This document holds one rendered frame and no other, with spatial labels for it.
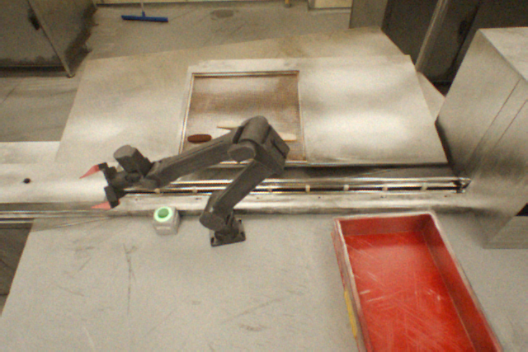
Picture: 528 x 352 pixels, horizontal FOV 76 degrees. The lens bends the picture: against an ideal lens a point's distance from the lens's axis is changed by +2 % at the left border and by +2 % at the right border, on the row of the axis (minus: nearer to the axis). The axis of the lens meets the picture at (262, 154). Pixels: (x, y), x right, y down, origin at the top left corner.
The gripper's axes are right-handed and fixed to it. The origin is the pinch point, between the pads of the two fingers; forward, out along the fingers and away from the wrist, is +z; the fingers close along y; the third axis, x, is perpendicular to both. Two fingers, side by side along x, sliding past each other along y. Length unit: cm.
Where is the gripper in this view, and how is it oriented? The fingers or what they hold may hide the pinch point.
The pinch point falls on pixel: (88, 191)
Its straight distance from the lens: 117.5
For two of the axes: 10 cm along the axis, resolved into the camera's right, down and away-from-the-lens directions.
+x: 0.3, -1.0, 9.9
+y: 3.3, 9.4, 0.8
